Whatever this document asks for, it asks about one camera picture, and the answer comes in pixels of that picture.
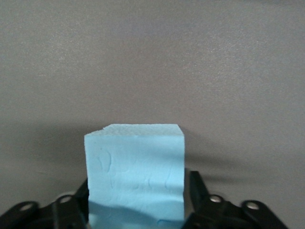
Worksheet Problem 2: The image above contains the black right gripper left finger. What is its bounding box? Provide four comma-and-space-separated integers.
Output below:
0, 177, 90, 229

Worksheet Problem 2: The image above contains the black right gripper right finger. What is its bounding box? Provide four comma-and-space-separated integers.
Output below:
183, 170, 290, 229

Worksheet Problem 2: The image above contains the light blue foam block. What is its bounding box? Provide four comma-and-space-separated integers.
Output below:
84, 124, 186, 229

